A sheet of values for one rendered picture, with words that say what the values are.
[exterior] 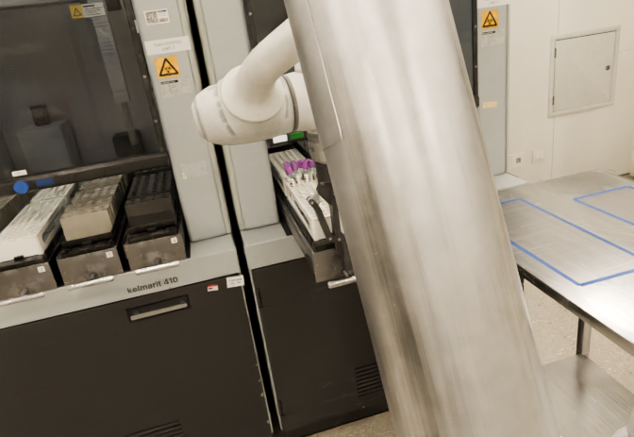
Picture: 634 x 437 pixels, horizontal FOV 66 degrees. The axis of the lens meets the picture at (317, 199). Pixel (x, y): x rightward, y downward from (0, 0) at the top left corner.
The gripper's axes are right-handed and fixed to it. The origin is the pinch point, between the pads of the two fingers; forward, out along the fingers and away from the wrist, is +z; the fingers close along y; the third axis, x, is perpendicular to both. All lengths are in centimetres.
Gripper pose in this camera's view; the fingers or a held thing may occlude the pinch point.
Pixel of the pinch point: (345, 252)
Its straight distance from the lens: 100.6
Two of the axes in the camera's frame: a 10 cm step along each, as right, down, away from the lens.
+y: -9.6, 2.1, -2.0
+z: 1.3, 9.3, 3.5
